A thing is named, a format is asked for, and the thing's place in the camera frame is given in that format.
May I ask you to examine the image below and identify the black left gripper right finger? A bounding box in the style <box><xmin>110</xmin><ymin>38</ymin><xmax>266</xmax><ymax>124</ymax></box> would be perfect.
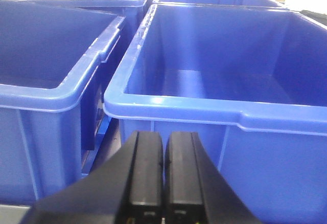
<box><xmin>165</xmin><ymin>131</ymin><xmax>261</xmax><ymax>223</ymax></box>

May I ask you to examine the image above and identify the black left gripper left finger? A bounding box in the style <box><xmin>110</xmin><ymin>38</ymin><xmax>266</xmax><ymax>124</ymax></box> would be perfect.
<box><xmin>20</xmin><ymin>131</ymin><xmax>163</xmax><ymax>223</ymax></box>

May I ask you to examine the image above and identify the blue plastic bin right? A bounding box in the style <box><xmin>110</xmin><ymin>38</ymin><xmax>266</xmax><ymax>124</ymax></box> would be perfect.
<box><xmin>104</xmin><ymin>3</ymin><xmax>326</xmax><ymax>223</ymax></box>

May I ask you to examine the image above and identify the blue plastic bin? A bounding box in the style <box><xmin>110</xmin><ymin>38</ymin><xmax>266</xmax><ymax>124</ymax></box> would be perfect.
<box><xmin>104</xmin><ymin>3</ymin><xmax>326</xmax><ymax>223</ymax></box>
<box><xmin>1</xmin><ymin>0</ymin><xmax>126</xmax><ymax>205</ymax></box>

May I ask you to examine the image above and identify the blue plastic bin left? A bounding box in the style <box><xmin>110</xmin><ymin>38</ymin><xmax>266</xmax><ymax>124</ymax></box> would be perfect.
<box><xmin>1</xmin><ymin>0</ymin><xmax>126</xmax><ymax>205</ymax></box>

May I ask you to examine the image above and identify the stainless steel shelf frame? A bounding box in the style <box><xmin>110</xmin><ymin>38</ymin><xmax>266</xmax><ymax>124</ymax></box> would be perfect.
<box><xmin>1</xmin><ymin>204</ymin><xmax>31</xmax><ymax>224</ymax></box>

